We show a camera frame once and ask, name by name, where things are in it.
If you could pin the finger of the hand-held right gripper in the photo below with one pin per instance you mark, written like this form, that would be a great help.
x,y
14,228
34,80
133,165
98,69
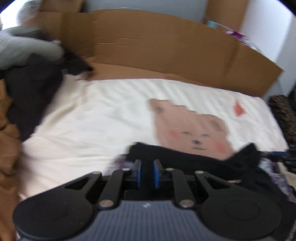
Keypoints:
x,y
281,153

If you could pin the upright cardboard box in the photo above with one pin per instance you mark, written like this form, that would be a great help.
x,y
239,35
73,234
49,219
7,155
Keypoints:
x,y
226,11

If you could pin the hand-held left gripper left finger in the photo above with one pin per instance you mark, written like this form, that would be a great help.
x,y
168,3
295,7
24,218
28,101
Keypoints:
x,y
138,172

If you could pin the cream bear-print blanket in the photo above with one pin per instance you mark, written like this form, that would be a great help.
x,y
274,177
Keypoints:
x,y
104,111

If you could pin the black bear-print pants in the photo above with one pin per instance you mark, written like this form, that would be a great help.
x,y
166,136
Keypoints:
x,y
208,162

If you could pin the purple tissue pack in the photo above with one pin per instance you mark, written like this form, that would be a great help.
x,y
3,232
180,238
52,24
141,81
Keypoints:
x,y
235,34

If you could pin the black garment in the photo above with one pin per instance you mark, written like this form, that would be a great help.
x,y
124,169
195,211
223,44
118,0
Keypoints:
x,y
34,92

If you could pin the leopard print garment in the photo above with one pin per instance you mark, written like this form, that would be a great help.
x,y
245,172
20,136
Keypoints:
x,y
284,115

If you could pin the brown garment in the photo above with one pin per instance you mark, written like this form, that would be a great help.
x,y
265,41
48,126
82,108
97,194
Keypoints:
x,y
7,139

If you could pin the grey neck pillow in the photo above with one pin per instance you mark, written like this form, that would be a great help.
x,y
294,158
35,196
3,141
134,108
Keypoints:
x,y
27,48

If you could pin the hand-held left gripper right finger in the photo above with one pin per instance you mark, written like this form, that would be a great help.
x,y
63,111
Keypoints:
x,y
156,173

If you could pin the flattened cardboard sheet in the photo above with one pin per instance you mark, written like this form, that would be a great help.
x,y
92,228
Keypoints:
x,y
150,46

